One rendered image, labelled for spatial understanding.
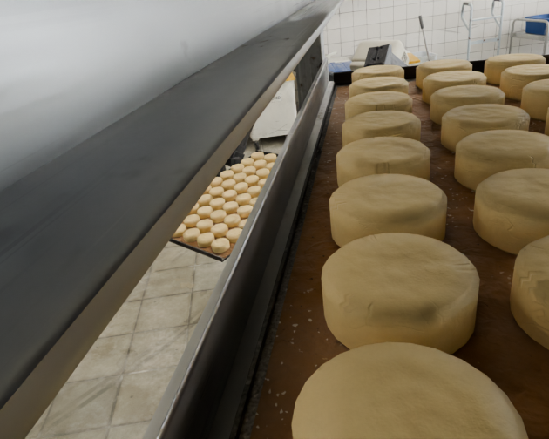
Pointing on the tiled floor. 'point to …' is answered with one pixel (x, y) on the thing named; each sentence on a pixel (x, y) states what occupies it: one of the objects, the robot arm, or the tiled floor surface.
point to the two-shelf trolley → (534, 34)
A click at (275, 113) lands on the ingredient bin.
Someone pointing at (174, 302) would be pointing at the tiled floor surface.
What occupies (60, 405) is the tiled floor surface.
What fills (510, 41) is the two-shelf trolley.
